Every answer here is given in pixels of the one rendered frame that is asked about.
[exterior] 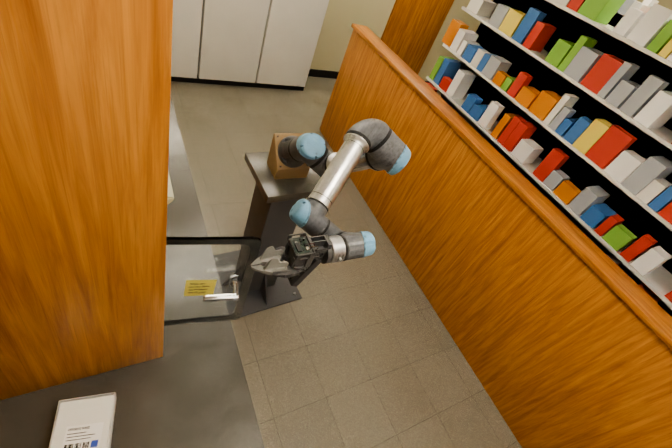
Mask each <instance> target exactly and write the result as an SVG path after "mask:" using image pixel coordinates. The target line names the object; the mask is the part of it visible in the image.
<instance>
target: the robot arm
mask: <svg viewBox="0 0 672 448"><path fill-rule="evenodd" d="M277 151H278V157H279V159H280V161H281V162H282V163H283V164H284V165H286V166H288V167H291V168H295V167H299V166H301V165H303V164H304V163H306V164H307V165H308V166H309V167H310V168H311V169H312V170H313V171H314V172H315V173H317V174H318V175H319V176H320V177H321V178H320V180H319V181H318V183H317V184H316V186H315V188H314V189H313V191H312V192H311V194H310V195H309V197H308V199H307V200H306V199H300V200H298V201H297V202H296V203H295V205H293V207H292V208H291V210H290V212H289V217H290V219H291V220H292V221H293V222H294V223H295V224H297V226H298V227H300V228H302V229H303V230H304V231H305V232H304V233H297V234H290V235H288V237H287V241H288V242H287V244H286V246H285V247H283V246H281V247H278V248H274V247H273V246H270V247H268V248H266V250H265V251H264V253H263V254H262V256H260V257H259V258H257V259H256V260H255V261H254V262H253V263H252V264H251V268H252V269H253V270H255V271H258V272H261V273H264V274H268V275H272V276H276V277H282V278H288V280H289V282H290V285H291V286H295V287H297V286H298V285H299V284H300V283H301V282H302V281H303V280H304V279H305V278H306V277H307V276H308V275H309V274H310V273H311V272H312V271H313V270H314V269H315V268H316V267H317V266H318V265H319V264H320V263H322V264H327V263H335V262H342V261H346V260H351V259H356V258H364V257H366V256H370V255H372V254H373V253H374V252H375V249H376V241H375V238H374V236H373V235H372V233H370V232H369V231H359V232H347V231H342V230H341V229H340V228H338V227H337V226H336V225H335V224H334V223H333V222H331V221H330V220H329V219H328V218H327V217H326V216H325V215H326V214H327V212H328V210H329V209H330V207H331V205H332V204H333V202H334V201H335V199H336V197H337V196H338V194H339V192H340V191H341V189H342V187H343V186H344V184H345V183H346V181H347V179H348V178H349V176H350V174H351V173H352V172H356V171H361V170H366V169H373V170H375V171H381V170H385V171H386V173H387V174H389V175H395V174H397V173H399V172H400V171H401V170H402V169H403V168H404V167H405V166H406V165H407V163H408V162H409V160H410V158H411V151H410V150H409V148H408V147H407V145H405V144H404V143H403V141H402V140H401V139H400V138H399V137H398V136H397V135H396V134H395V133H394V132H393V130H392V129H391V128H390V127H389V126H388V125H387V124H386V123H385V122H383V121H381V120H379V119H373V118H371V119H365V120H361V121H359V122H357V123H356V124H354V125H353V126H352V127H351V128H350V129H349V130H348V131H347V132H346V134H345V136H344V143H343V144H342V146H341V147H340V149H339V150H338V152H334V153H332V152H331V151H330V150H329V149H327V148H326V145H325V141H324V139H323V138H322V137H321V136H320V135H318V134H316V133H305V134H302V135H301V136H288V137H285V138H284V139H282V140H281V141H280V143H279V145H278V150H277ZM306 232H307V233H308V234H309V235H310V236H312V237H308V235H307V233H306ZM295 235H300V237H296V238H292V236H295ZM305 236H306V237H305ZM281 257H282V260H285V261H282V262H281V261H280V259H281ZM262 265H264V266H262Z"/></svg>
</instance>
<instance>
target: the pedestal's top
mask: <svg viewBox="0 0 672 448"><path fill-rule="evenodd" d="M268 156H269V152H253V153H245V158H244V159H245V161H246V163H247V165H248V167H249V169H250V171H251V173H252V175H253V177H254V179H255V181H256V183H257V185H258V187H259V189H260V191H261V193H262V195H263V197H264V199H265V201H266V203H272V202H279V201H287V200H294V199H301V198H308V197H309V195H310V194H311V192H312V191H313V189H314V188H315V186H316V184H317V183H318V181H319V180H320V177H319V175H318V174H317V173H315V172H314V171H313V170H312V169H311V168H310V169H309V172H308V175H307V177H305V178H290V179H274V177H273V175H272V173H271V171H270V169H269V167H268V165H267V160H268Z"/></svg>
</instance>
